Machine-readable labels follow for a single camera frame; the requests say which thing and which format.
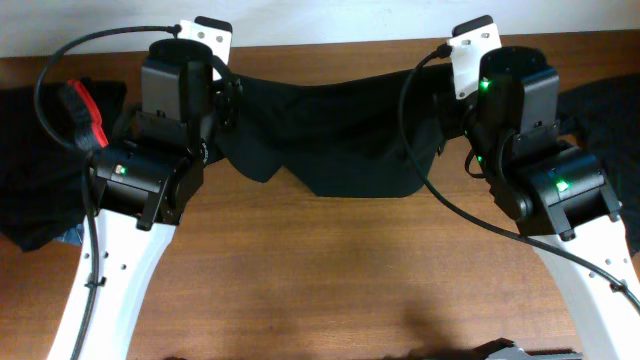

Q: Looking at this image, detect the black t-shirt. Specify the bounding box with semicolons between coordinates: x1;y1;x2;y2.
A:
215;64;453;198

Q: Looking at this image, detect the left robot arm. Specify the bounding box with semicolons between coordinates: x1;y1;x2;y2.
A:
48;38;241;359

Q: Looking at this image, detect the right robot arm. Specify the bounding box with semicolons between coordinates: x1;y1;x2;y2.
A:
446;45;639;359

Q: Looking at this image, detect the black garment red waistband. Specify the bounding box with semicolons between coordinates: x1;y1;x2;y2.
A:
59;80;109;153

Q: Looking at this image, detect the crumpled black clothes pile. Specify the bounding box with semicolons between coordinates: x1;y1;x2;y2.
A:
557;74;639;255

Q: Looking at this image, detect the folded black clothes stack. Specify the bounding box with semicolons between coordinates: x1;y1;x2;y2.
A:
0;76;129;253

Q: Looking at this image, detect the blue denim garment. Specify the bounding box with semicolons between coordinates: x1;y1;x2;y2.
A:
55;224;84;246

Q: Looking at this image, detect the right black camera cable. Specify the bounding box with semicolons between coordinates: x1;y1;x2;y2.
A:
397;42;640;314

